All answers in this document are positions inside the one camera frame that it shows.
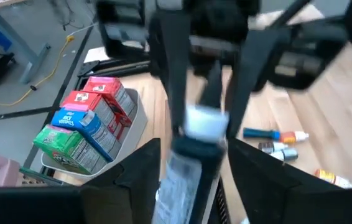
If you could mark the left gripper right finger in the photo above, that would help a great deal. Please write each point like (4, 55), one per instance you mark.
(272, 193)

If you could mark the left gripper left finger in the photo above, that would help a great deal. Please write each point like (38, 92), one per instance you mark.
(132, 186)

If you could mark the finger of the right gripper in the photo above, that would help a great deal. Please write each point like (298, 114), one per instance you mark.
(176, 71)
(250, 84)

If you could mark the brown small dropper bottle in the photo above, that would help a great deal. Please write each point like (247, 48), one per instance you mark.
(272, 146)

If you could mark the black plastic lattice basket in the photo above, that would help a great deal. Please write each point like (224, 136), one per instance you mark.
(224, 202)

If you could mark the red Froot Loops cereal box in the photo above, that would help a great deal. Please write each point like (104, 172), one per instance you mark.
(104, 87)
(86, 101)

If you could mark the green cereal box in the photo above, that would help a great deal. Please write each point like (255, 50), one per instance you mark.
(67, 146)

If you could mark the blue Rice Krispies cereal box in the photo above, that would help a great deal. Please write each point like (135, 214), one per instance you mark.
(79, 123)

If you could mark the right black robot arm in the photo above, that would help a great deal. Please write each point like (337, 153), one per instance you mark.
(306, 56)

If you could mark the white plastic bin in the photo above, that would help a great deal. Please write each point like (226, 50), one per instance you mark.
(138, 118)

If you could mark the orange small dropper bottle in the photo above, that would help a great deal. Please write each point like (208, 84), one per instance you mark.
(294, 137)

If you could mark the yellow small dropper bottle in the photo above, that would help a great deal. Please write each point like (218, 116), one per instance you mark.
(333, 179)

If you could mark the wooden desk grey legs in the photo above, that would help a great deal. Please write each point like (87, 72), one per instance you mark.
(12, 40)

